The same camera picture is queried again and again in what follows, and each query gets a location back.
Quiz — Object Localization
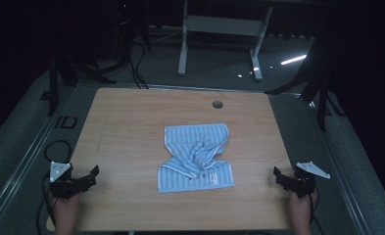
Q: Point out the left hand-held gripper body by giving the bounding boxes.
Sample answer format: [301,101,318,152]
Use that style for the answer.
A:
[48,161,87,200]

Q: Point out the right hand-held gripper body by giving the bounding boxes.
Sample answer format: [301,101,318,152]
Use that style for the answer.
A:
[287,162,331,199]

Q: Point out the blue striped towel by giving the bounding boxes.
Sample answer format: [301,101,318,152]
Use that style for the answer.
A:
[157,122,236,195]

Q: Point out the person's left hand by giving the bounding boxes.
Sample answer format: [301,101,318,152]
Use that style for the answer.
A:
[49,191,82,224]

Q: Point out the person's right hand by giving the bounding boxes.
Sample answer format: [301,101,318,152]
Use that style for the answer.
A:
[287,190,318,224]

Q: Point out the black metal stand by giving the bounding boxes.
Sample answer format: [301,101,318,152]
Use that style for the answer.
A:
[264,30,347,132]
[47,48,118,118]

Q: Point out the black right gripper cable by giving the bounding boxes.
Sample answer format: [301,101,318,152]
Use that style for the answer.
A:
[307,187,327,235]

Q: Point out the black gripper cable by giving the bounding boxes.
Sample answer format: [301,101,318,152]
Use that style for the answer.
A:
[307,187,327,235]
[35,139,73,235]

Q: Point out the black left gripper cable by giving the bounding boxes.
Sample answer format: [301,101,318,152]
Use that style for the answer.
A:
[35,139,73,235]

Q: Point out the black floor cables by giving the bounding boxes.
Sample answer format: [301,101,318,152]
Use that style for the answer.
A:
[126,41,150,90]

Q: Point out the white desk frame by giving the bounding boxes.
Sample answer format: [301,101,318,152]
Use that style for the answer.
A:
[177,0,274,82]

